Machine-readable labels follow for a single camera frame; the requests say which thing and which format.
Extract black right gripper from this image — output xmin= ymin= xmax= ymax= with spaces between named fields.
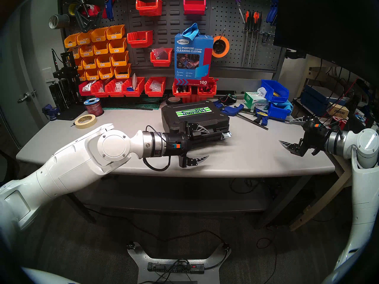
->
xmin=279 ymin=116 xmax=329 ymax=156

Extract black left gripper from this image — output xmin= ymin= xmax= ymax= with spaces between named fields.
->
xmin=163 ymin=122 xmax=211 ymax=168

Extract black tool box green sticker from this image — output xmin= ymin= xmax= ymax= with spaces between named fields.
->
xmin=161 ymin=100 xmax=232 ymax=140

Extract blue storage box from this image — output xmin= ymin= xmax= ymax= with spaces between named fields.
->
xmin=301 ymin=85 xmax=330 ymax=115

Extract brown cardboard box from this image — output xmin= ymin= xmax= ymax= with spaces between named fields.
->
xmin=327 ymin=103 xmax=350 ymax=119

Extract green white wipes box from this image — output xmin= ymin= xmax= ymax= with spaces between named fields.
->
xmin=243 ymin=91 xmax=270 ymax=111

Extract blue cleaning cloths box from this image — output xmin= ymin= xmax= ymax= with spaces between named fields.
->
xmin=174 ymin=33 xmax=214 ymax=85

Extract red white hand tool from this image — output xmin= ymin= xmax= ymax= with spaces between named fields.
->
xmin=83 ymin=4 xmax=101 ymax=17

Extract blue plastic bin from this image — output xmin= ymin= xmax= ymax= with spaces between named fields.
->
xmin=268 ymin=102 xmax=292 ymax=120

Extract blue yellow bar clamp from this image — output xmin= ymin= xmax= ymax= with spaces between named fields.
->
xmin=253 ymin=108 xmax=293 ymax=126

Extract red plastic bin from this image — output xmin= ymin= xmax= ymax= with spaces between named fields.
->
xmin=197 ymin=79 xmax=217 ymax=98
xmin=183 ymin=0 xmax=207 ymax=15
xmin=78 ymin=80 xmax=93 ymax=96
xmin=122 ymin=77 xmax=145 ymax=97
xmin=90 ymin=80 xmax=108 ymax=97
xmin=144 ymin=76 xmax=167 ymax=97
xmin=136 ymin=0 xmax=163 ymax=16
xmin=172 ymin=81 xmax=192 ymax=98
xmin=105 ymin=79 xmax=125 ymax=97
xmin=150 ymin=48 xmax=173 ymax=67
xmin=127 ymin=30 xmax=153 ymax=48

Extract blue plastic object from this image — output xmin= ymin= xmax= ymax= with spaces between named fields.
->
xmin=261 ymin=79 xmax=290 ymax=104

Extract black white equipment case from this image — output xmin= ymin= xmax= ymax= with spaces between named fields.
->
xmin=343 ymin=109 xmax=379 ymax=131

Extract dark table leg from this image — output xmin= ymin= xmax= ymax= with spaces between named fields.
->
xmin=257 ymin=175 xmax=313 ymax=227
xmin=64 ymin=195 xmax=97 ymax=223

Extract beige wooden side table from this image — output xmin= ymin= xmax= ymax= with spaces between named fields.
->
xmin=290 ymin=97 xmax=379 ymax=231

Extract orange tape roll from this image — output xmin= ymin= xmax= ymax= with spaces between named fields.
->
xmin=212 ymin=36 xmax=230 ymax=58

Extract black monitor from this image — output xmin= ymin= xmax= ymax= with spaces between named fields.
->
xmin=273 ymin=0 xmax=379 ymax=85

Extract blue microfiber cloth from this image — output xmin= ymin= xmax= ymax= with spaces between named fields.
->
xmin=183 ymin=22 xmax=200 ymax=38

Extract beige masking tape roll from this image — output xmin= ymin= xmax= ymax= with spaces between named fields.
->
xmin=75 ymin=114 xmax=97 ymax=129

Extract orange black screwdriver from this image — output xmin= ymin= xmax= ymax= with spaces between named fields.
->
xmin=251 ymin=11 xmax=258 ymax=66
xmin=256 ymin=12 xmax=263 ymax=59
xmin=243 ymin=10 xmax=251 ymax=66

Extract black power strip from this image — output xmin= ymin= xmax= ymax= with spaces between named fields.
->
xmin=147 ymin=262 xmax=205 ymax=274

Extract blue bench vise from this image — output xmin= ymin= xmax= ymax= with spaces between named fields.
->
xmin=41 ymin=104 xmax=61 ymax=121

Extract black metal clamp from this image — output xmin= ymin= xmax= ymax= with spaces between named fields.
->
xmin=74 ymin=0 xmax=102 ymax=32

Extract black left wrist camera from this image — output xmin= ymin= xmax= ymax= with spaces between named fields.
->
xmin=169 ymin=140 xmax=190 ymax=156

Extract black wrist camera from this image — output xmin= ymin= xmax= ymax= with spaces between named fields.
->
xmin=306 ymin=121 xmax=326 ymax=132
xmin=169 ymin=140 xmax=190 ymax=156

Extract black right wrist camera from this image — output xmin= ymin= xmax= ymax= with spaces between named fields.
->
xmin=306 ymin=121 xmax=326 ymax=132

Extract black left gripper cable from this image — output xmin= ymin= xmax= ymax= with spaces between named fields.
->
xmin=142 ymin=125 xmax=172 ymax=171

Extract black monitor mount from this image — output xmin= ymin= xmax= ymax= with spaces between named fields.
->
xmin=284 ymin=48 xmax=307 ymax=59

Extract black floor cable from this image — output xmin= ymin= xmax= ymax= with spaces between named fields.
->
xmin=84 ymin=208 xmax=228 ymax=248

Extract red wire spool blue label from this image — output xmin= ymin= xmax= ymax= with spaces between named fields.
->
xmin=83 ymin=98 xmax=104 ymax=117

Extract dark pegboard wall panel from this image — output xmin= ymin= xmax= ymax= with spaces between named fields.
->
xmin=58 ymin=0 xmax=282 ymax=78

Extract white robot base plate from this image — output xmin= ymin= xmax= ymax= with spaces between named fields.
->
xmin=127 ymin=241 xmax=231 ymax=284

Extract purple handled scissors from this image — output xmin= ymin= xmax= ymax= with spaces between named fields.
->
xmin=229 ymin=0 xmax=245 ymax=24

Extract silver door handle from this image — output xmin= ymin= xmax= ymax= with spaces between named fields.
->
xmin=17 ymin=91 xmax=37 ymax=103

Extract grey duct tape roll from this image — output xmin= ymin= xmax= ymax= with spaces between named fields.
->
xmin=48 ymin=14 xmax=70 ymax=29

